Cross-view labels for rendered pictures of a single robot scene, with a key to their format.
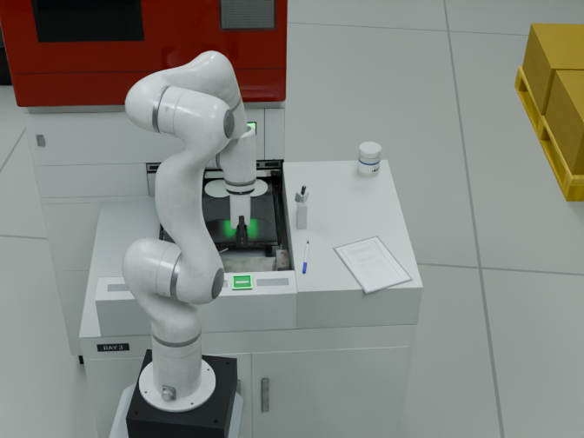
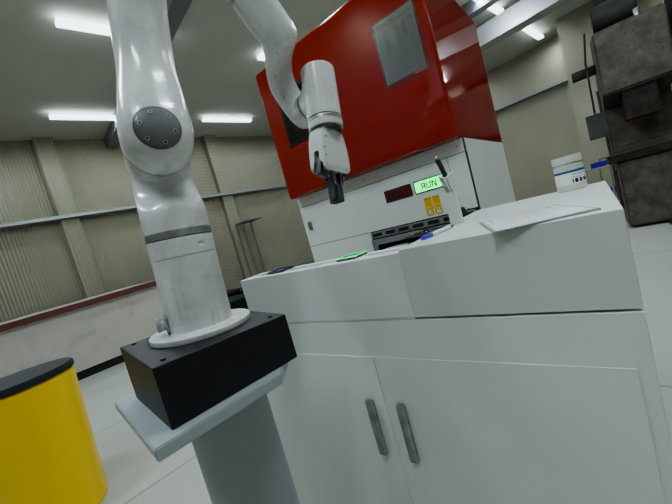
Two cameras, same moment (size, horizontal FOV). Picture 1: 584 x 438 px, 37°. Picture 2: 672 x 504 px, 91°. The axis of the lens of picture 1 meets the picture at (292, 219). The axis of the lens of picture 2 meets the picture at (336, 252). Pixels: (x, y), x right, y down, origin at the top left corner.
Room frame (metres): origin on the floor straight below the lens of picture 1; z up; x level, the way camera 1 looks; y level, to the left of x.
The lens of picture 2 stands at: (1.18, -0.40, 1.05)
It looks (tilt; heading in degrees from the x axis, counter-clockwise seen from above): 5 degrees down; 44
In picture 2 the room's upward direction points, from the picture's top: 15 degrees counter-clockwise
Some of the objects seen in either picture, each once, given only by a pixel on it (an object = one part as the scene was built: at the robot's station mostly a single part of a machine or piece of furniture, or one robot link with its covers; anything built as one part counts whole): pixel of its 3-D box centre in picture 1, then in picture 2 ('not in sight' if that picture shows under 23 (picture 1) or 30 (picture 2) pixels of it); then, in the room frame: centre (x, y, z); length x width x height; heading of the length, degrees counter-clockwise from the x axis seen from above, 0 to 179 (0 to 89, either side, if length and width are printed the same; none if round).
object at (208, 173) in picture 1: (215, 182); (422, 241); (2.34, 0.26, 0.89); 0.44 x 0.02 x 0.10; 95
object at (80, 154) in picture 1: (158, 149); (377, 219); (2.34, 0.44, 1.02); 0.81 x 0.03 x 0.40; 95
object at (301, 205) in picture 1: (301, 205); (453, 198); (2.05, -0.03, 1.03); 0.06 x 0.04 x 0.13; 5
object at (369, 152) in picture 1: (368, 159); (569, 173); (2.33, -0.25, 1.01); 0.07 x 0.07 x 0.10
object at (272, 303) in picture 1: (197, 303); (321, 290); (1.77, 0.26, 0.89); 0.55 x 0.09 x 0.14; 95
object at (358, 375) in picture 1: (248, 351); (449, 407); (2.04, 0.14, 0.41); 0.96 x 0.64 x 0.82; 95
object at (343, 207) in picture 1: (345, 237); (525, 238); (2.07, -0.17, 0.89); 0.62 x 0.35 x 0.14; 5
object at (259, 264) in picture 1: (227, 270); not in sight; (1.93, 0.19, 0.87); 0.36 x 0.08 x 0.03; 95
